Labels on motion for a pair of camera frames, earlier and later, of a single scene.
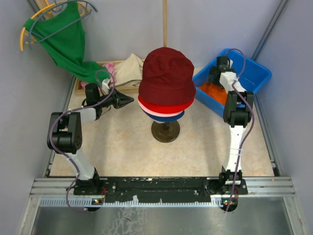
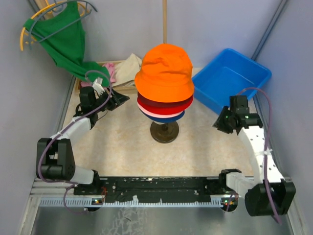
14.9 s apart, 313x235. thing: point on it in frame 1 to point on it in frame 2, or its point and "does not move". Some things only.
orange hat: x=217 y=93 to x=166 y=74
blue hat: x=165 y=118 does not move
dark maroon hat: x=167 y=77 to x=150 y=103
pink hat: x=159 y=114 does not move
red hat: x=166 y=109 does not move
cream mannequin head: x=165 y=131 does not move
